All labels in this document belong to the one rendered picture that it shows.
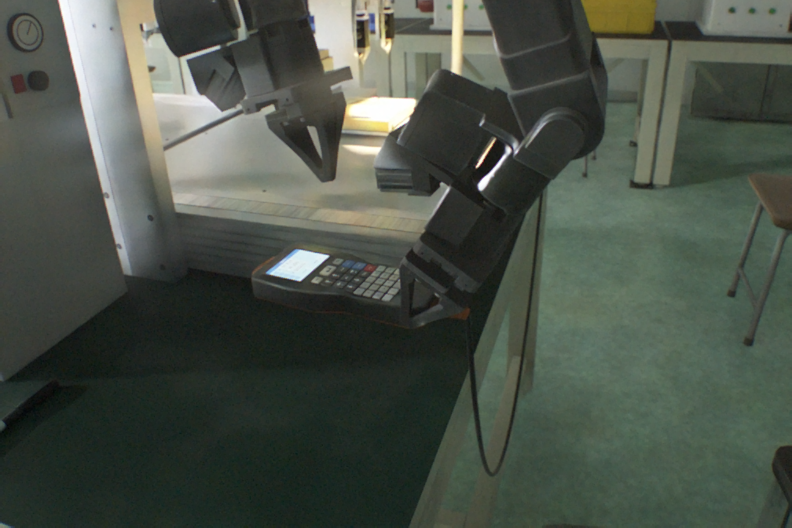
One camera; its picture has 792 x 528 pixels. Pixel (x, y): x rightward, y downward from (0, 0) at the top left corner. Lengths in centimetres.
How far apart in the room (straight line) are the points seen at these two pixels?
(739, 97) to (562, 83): 434
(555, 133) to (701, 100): 431
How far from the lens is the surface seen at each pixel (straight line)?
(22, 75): 82
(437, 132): 47
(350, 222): 84
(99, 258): 93
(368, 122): 119
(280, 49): 56
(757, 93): 477
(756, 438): 190
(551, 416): 180
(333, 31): 153
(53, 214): 87
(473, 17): 349
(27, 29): 82
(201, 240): 94
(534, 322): 167
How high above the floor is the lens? 121
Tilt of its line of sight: 24 degrees down
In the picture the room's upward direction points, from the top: 2 degrees counter-clockwise
